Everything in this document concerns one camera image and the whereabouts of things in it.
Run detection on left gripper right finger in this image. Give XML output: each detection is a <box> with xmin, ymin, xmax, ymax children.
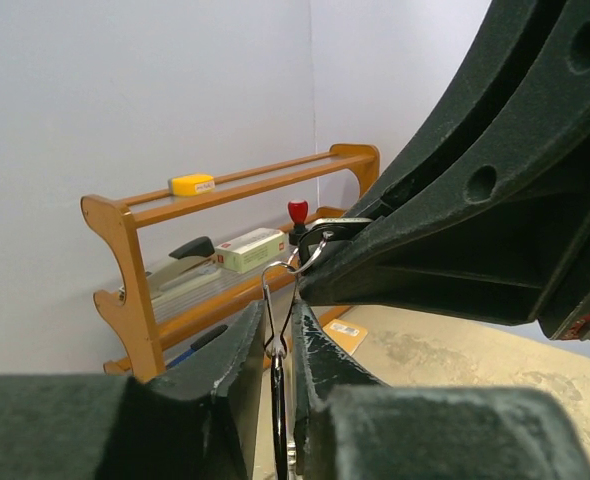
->
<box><xmin>291</xmin><ymin>302</ymin><xmax>590</xmax><ymax>479</ymax></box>

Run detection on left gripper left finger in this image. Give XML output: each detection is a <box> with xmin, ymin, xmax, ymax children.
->
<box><xmin>0</xmin><ymin>301</ymin><xmax>265</xmax><ymax>479</ymax></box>

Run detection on blue black stapler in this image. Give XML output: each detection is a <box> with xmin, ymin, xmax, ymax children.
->
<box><xmin>166</xmin><ymin>324</ymin><xmax>228</xmax><ymax>370</ymax></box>

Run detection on wooden shelf rack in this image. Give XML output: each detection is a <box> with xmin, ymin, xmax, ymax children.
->
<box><xmin>80</xmin><ymin>144</ymin><xmax>380</xmax><ymax>380</ymax></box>

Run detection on large silver keyring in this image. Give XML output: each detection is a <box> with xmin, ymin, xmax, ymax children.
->
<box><xmin>261</xmin><ymin>261</ymin><xmax>297</xmax><ymax>479</ymax></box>

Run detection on white green box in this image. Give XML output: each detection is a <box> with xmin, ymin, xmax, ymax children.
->
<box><xmin>215</xmin><ymin>228</ymin><xmax>287</xmax><ymax>274</ymax></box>

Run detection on grey black stapler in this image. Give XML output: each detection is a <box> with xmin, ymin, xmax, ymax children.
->
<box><xmin>145</xmin><ymin>236</ymin><xmax>220</xmax><ymax>300</ymax></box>

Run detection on yellow tape measure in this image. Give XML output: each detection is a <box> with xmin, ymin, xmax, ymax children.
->
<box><xmin>168</xmin><ymin>173</ymin><xmax>215</xmax><ymax>197</ymax></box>

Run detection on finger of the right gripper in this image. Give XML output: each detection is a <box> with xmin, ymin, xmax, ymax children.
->
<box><xmin>347</xmin><ymin>0</ymin><xmax>565</xmax><ymax>219</ymax></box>
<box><xmin>300</xmin><ymin>1</ymin><xmax>590</xmax><ymax>340</ymax></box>

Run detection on red black stamp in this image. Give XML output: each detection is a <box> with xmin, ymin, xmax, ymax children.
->
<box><xmin>287</xmin><ymin>199</ymin><xmax>309</xmax><ymax>246</ymax></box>

